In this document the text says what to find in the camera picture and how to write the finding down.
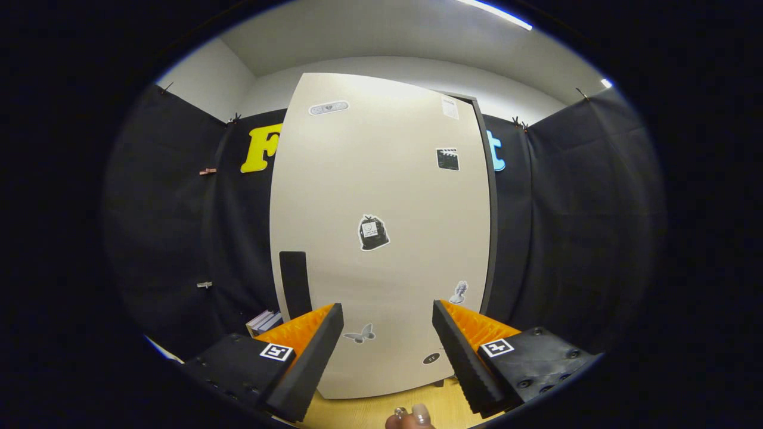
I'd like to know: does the grey shoe cabinet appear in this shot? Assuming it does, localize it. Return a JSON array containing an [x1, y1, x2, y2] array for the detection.
[[434, 92, 499, 389]]

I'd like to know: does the black backdrop cloth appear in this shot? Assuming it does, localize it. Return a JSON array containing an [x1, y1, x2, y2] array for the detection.
[[101, 83, 665, 358]]

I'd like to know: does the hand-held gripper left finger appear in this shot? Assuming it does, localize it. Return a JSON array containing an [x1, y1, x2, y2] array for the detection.
[[181, 303, 345, 424]]

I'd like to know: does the long ceiling light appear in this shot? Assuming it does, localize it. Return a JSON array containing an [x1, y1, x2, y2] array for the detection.
[[456, 0, 535, 32]]

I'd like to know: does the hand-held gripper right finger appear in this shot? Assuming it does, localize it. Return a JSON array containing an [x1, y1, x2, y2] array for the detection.
[[432, 300, 601, 418]]

